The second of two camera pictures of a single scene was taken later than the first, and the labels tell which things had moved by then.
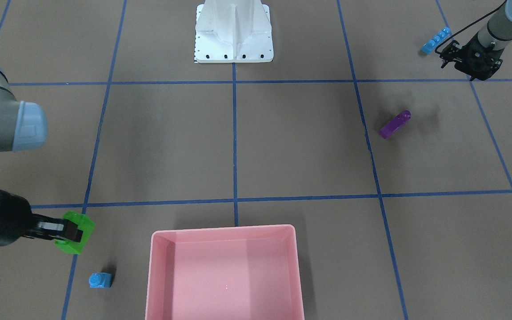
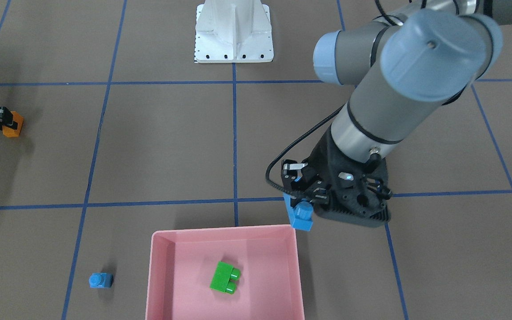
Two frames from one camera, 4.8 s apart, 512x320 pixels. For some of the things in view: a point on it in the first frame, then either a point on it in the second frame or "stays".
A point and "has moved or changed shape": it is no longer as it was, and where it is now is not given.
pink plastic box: [248, 273] stays
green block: [86, 225] to [224, 278]
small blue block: [100, 280] stays
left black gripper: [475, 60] to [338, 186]
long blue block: [430, 46] has moved or changed shape
